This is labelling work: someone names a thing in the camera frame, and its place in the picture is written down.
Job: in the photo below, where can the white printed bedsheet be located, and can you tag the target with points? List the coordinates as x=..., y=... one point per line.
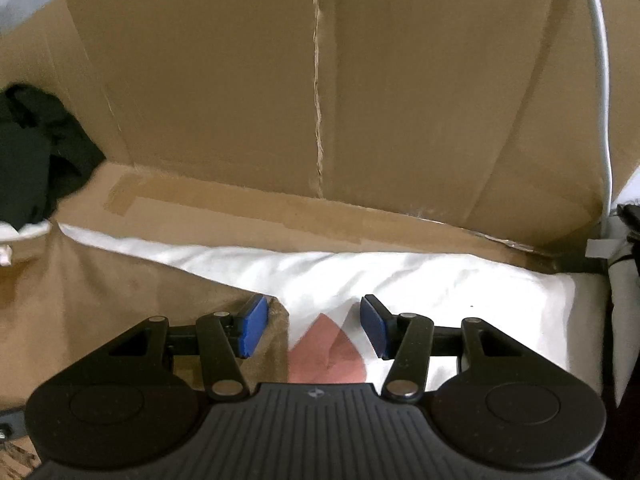
x=425, y=280

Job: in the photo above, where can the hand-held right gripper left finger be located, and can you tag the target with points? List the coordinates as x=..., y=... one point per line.
x=252, y=325

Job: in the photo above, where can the crumpled black garment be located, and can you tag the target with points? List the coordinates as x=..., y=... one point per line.
x=35, y=160

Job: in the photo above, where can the brown printed t-shirt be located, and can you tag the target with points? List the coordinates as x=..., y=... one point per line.
x=100, y=285

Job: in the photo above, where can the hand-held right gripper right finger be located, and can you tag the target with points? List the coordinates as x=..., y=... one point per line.
x=374, y=327

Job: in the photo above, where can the flattened cardboard sheet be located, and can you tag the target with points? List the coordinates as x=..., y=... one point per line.
x=400, y=85

